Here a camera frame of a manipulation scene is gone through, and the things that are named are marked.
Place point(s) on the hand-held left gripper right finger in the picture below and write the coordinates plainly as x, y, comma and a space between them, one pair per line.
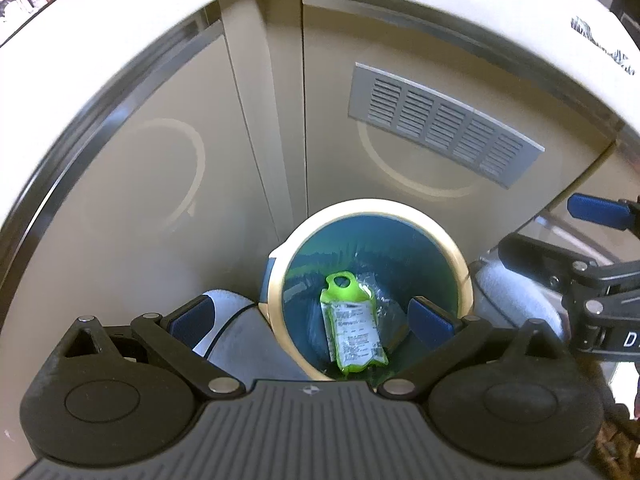
430, 323

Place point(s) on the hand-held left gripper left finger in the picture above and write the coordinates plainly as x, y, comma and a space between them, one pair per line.
192, 321

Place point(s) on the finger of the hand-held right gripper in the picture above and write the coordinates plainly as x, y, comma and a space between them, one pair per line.
600, 210
540, 255

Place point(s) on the cream blue trash bin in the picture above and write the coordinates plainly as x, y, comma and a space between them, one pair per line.
410, 260

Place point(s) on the green plastic packet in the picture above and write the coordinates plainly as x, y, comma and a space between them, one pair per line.
355, 330

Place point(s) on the grey white slipper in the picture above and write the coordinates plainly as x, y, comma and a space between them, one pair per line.
240, 345
515, 295

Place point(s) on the plain beige cabinet door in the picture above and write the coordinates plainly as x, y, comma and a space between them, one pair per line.
150, 210

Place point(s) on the brown patterned floor mat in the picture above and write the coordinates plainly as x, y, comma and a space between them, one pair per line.
617, 440

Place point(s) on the grey cabinet vent grille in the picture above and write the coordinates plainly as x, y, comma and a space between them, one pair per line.
440, 125

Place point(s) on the beige cabinet door with vent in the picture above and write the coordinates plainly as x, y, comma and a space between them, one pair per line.
340, 175

